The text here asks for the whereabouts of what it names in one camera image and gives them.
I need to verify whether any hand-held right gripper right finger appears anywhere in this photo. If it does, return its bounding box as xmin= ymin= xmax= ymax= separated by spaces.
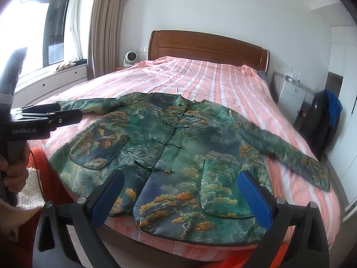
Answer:
xmin=238 ymin=170 xmax=330 ymax=268

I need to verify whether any white window seat cabinet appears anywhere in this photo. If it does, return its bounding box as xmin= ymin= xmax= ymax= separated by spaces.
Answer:
xmin=12 ymin=60 xmax=90 ymax=101

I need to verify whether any person's left hand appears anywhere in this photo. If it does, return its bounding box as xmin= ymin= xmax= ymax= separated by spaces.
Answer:
xmin=0 ymin=144 xmax=30 ymax=199

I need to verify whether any window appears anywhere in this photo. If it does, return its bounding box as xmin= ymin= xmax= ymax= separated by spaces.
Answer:
xmin=0 ymin=0 xmax=73 ymax=76

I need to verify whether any wooden headboard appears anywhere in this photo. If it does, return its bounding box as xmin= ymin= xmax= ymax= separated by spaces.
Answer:
xmin=147 ymin=30 xmax=270 ymax=74

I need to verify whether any dark hanging jacket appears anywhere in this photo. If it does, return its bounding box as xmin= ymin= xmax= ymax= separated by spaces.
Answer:
xmin=304 ymin=89 xmax=339 ymax=148

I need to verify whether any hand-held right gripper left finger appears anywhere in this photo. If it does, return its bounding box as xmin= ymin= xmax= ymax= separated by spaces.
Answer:
xmin=36 ymin=170 xmax=125 ymax=268

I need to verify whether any blue hanging garment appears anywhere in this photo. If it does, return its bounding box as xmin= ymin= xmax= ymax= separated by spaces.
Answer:
xmin=326 ymin=91 xmax=343 ymax=129

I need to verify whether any green printed jacket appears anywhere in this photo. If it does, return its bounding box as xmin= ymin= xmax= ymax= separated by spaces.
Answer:
xmin=56 ymin=92 xmax=331 ymax=242

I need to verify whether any white sheer curtain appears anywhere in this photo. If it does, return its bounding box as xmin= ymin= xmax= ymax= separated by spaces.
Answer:
xmin=68 ymin=0 xmax=88 ymax=62

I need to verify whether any pink striped bed sheet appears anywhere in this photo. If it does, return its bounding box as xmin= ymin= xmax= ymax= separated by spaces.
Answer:
xmin=28 ymin=56 xmax=342 ymax=257

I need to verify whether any person's left forearm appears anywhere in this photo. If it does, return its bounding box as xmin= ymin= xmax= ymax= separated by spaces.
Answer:
xmin=0 ymin=197 xmax=42 ymax=241

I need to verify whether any red fleece garment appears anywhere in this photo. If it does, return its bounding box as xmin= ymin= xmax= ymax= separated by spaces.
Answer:
xmin=0 ymin=147 xmax=73 ymax=268

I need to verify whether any white wardrobe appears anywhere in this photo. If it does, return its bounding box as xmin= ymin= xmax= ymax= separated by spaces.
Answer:
xmin=324 ymin=25 xmax=357 ymax=174

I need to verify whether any white dresser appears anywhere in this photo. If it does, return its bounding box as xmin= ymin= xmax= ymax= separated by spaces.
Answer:
xmin=272 ymin=71 xmax=315 ymax=123

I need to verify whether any brown curtain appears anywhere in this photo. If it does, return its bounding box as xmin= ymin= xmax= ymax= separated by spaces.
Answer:
xmin=87 ymin=0 xmax=129 ymax=79

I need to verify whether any white desk fan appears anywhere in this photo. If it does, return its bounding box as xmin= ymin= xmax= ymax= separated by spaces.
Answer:
xmin=123 ymin=51 xmax=137 ymax=67

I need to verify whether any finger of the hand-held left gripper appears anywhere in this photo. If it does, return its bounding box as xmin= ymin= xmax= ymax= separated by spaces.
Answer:
xmin=21 ymin=103 xmax=61 ymax=114
xmin=47 ymin=109 xmax=83 ymax=130

